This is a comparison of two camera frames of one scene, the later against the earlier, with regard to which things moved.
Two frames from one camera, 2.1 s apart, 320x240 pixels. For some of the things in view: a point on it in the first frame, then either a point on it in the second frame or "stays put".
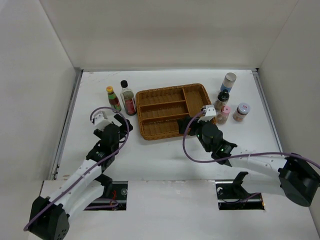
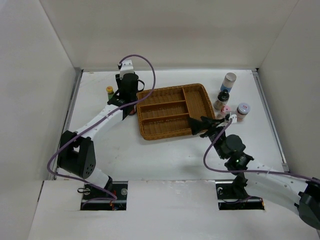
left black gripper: x=119 y=119 to x=118 y=79
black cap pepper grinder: x=222 y=98 stays put
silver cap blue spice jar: x=229 y=80 stays put
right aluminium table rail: x=266 y=108 stays put
